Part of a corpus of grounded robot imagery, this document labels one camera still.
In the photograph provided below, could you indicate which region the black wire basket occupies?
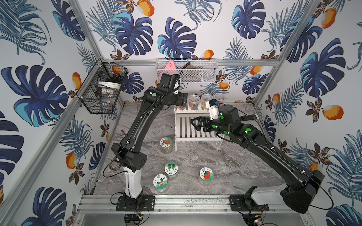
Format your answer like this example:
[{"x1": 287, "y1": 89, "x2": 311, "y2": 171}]
[{"x1": 76, "y1": 58, "x2": 128, "y2": 115}]

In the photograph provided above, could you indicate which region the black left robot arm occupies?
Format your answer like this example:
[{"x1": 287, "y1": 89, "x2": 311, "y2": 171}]
[{"x1": 111, "y1": 73, "x2": 188, "y2": 199}]

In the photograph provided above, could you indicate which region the clear wall-mounted tray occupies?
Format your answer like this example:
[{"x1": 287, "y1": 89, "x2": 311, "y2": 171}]
[{"x1": 155, "y1": 58, "x2": 219, "y2": 83}]

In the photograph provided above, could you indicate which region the strawberry lid seed jar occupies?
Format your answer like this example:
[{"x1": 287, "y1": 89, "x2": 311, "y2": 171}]
[{"x1": 198, "y1": 167, "x2": 214, "y2": 186}]

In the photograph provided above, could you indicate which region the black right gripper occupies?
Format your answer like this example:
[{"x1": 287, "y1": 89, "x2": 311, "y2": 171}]
[{"x1": 190, "y1": 115, "x2": 232, "y2": 138}]

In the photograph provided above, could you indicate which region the white slatted wooden shelf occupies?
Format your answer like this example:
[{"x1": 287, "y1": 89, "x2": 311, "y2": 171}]
[{"x1": 173, "y1": 104, "x2": 227, "y2": 152}]

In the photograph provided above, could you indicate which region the white bowl in basket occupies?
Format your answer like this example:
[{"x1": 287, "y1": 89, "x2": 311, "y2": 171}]
[{"x1": 98, "y1": 82, "x2": 121, "y2": 90}]

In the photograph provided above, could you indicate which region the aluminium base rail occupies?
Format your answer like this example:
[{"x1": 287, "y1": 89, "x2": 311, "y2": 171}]
[{"x1": 74, "y1": 194, "x2": 312, "y2": 214}]

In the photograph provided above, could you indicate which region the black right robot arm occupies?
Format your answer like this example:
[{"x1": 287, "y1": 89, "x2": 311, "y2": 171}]
[{"x1": 190, "y1": 105, "x2": 324, "y2": 214}]

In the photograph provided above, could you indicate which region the tomato lid seed jar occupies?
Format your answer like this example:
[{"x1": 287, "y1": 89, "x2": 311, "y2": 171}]
[{"x1": 159, "y1": 137, "x2": 173, "y2": 154}]

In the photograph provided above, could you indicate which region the green tree lid jar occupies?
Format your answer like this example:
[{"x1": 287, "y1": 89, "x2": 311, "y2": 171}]
[{"x1": 164, "y1": 162, "x2": 179, "y2": 180}]

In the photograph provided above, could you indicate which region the carrot lid seed jar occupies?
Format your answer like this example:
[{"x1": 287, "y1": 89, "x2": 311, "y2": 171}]
[{"x1": 153, "y1": 174, "x2": 169, "y2": 193}]

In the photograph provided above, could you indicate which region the black remote control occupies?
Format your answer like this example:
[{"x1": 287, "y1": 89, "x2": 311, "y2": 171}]
[{"x1": 239, "y1": 115, "x2": 257, "y2": 121}]

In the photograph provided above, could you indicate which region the pink triangle object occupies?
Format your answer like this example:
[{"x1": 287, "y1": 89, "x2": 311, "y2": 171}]
[{"x1": 158, "y1": 60, "x2": 177, "y2": 75}]

